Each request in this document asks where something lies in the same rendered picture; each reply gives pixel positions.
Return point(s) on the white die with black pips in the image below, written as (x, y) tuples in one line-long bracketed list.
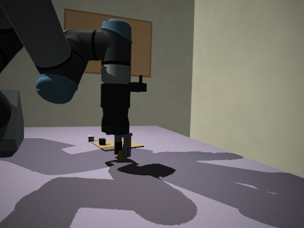
[(90, 138)]

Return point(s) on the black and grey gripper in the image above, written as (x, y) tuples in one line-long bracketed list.
[(115, 101)]

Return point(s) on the tan flat mat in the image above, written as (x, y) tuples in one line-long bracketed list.
[(109, 145)]

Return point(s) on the yellow die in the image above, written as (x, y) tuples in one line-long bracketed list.
[(120, 154)]

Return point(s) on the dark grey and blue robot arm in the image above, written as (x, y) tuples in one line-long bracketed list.
[(60, 56)]

